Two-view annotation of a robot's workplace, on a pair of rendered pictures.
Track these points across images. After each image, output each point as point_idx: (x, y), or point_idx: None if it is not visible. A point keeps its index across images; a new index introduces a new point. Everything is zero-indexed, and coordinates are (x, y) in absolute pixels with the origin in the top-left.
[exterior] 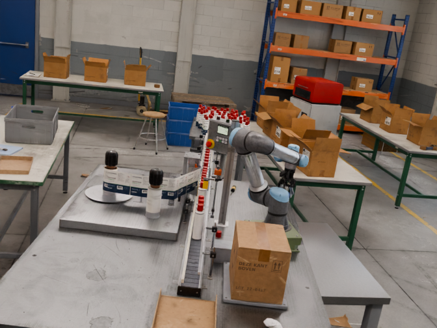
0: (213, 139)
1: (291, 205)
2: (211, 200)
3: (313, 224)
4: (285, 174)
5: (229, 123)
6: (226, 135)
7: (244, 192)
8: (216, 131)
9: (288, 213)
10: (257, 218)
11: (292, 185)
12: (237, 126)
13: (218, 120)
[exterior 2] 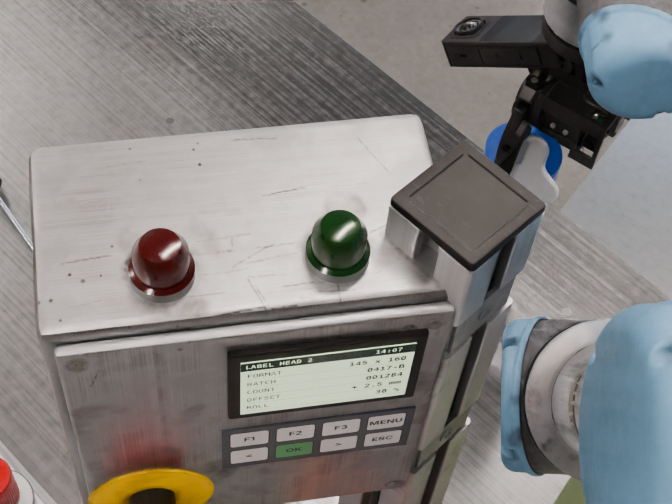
0: (188, 463)
1: (364, 56)
2: (2, 428)
3: (638, 168)
4: (551, 69)
5: (383, 257)
6: (395, 398)
7: (42, 130)
8: (223, 407)
9: (443, 155)
10: None
11: (621, 121)
12: (517, 261)
13: (197, 308)
